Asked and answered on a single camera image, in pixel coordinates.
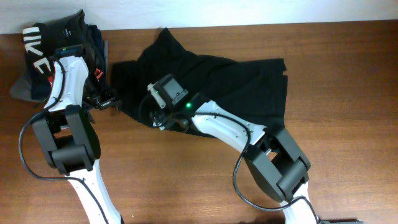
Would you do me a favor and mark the red folded shirt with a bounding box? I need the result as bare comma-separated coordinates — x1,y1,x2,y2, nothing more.
47,68,103,87

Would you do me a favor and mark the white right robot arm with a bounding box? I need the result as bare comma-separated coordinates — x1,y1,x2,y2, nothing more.
148,90,320,223

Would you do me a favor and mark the navy shirt with white letters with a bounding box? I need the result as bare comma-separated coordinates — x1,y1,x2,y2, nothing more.
21,23,107,101

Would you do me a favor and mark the white back board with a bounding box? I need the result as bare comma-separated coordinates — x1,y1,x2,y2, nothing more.
1,0,397,34

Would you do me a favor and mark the grey folded shirt at bottom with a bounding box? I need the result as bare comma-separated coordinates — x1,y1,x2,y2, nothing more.
9,40,108,102

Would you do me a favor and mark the black folded shirt on top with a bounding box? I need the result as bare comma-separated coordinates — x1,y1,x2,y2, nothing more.
35,10,106,75

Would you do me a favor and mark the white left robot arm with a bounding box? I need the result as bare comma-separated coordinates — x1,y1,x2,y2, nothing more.
30,44,124,223

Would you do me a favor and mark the black t-shirt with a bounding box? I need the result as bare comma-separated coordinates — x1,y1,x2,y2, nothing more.
110,28,288,126

